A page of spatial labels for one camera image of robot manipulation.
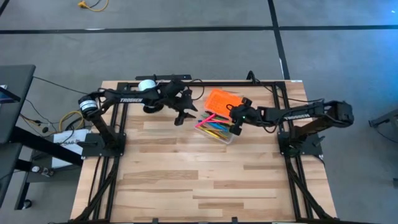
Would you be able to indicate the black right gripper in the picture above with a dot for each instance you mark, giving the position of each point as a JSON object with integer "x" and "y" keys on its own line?
{"x": 245, "y": 116}

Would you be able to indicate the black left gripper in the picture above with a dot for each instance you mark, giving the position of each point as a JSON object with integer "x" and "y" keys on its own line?
{"x": 178, "y": 96}

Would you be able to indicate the green pen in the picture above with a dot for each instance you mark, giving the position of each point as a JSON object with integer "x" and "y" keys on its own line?
{"x": 219, "y": 118}

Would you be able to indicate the blue multicolour pen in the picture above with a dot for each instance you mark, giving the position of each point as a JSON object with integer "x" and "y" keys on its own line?
{"x": 217, "y": 127}

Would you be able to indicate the thick pink highlighter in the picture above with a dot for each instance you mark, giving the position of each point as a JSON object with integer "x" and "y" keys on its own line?
{"x": 205, "y": 120}

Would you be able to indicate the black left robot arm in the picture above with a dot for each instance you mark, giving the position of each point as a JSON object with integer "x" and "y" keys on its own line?
{"x": 130, "y": 100}

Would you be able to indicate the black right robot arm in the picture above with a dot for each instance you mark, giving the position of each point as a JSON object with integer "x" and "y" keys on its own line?
{"x": 298, "y": 116}

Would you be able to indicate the clear pencil box orange lid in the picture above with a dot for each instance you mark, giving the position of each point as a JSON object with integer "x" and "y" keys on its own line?
{"x": 220, "y": 99}

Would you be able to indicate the small yellow marker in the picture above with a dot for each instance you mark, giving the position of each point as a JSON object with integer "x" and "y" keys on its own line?
{"x": 211, "y": 133}

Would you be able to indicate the white paper sheet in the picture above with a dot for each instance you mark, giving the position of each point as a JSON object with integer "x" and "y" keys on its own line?
{"x": 66, "y": 140}

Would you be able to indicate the black stand beam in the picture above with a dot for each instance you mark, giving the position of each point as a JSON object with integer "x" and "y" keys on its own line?
{"x": 46, "y": 146}

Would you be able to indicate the black stand foot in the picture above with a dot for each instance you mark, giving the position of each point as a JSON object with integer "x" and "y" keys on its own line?
{"x": 385, "y": 118}

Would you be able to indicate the grey desk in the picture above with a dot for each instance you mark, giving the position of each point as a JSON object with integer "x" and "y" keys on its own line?
{"x": 7, "y": 168}
{"x": 15, "y": 93}

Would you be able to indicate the dark tablet device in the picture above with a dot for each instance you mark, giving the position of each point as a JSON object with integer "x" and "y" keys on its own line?
{"x": 9, "y": 95}

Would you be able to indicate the black caster wheel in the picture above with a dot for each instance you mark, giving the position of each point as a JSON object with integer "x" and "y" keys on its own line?
{"x": 27, "y": 203}

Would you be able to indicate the black table frame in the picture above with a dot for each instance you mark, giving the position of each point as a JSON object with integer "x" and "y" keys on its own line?
{"x": 217, "y": 84}

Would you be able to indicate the black mount bar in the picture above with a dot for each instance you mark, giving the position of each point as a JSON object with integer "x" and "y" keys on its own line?
{"x": 149, "y": 76}

